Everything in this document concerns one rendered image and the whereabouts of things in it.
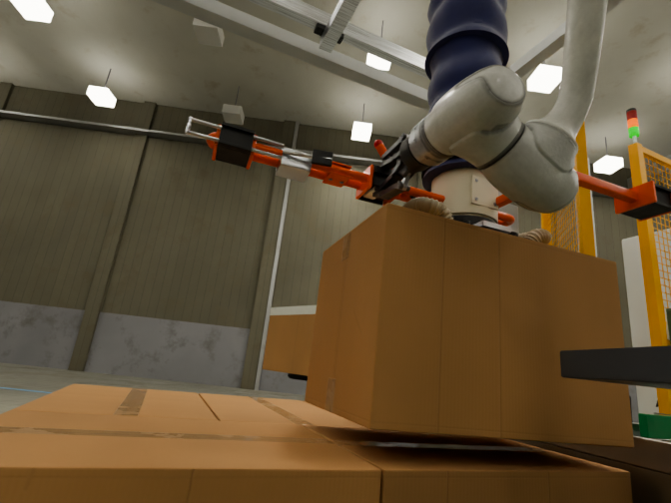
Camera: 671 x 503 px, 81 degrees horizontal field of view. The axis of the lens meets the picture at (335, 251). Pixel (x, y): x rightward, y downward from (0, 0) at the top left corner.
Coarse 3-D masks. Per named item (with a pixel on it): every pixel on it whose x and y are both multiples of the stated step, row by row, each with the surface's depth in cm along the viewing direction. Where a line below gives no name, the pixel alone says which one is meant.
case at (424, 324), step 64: (384, 256) 71; (448, 256) 76; (512, 256) 81; (576, 256) 88; (320, 320) 100; (384, 320) 68; (448, 320) 73; (512, 320) 78; (576, 320) 83; (320, 384) 90; (384, 384) 65; (448, 384) 69; (512, 384) 74; (576, 384) 79
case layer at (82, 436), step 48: (0, 432) 58; (48, 432) 61; (96, 432) 64; (144, 432) 68; (192, 432) 73; (240, 432) 78; (288, 432) 83; (336, 432) 90; (384, 432) 98; (0, 480) 43; (48, 480) 45; (96, 480) 47; (144, 480) 49; (192, 480) 51; (240, 480) 53; (288, 480) 55; (336, 480) 58; (384, 480) 61; (432, 480) 64; (480, 480) 68; (528, 480) 71; (576, 480) 76; (624, 480) 81
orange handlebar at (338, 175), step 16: (208, 144) 84; (256, 144) 84; (256, 160) 88; (272, 160) 89; (320, 176) 93; (336, 176) 90; (352, 176) 91; (416, 192) 96; (608, 192) 85; (624, 192) 86
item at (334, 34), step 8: (344, 0) 253; (352, 0) 252; (360, 0) 252; (336, 8) 265; (344, 8) 258; (352, 8) 258; (336, 16) 265; (344, 16) 264; (320, 24) 288; (328, 24) 281; (336, 24) 271; (344, 24) 270; (320, 32) 291; (328, 32) 278; (336, 32) 277; (320, 40) 295; (328, 40) 285; (336, 40) 284; (320, 48) 293; (328, 48) 292
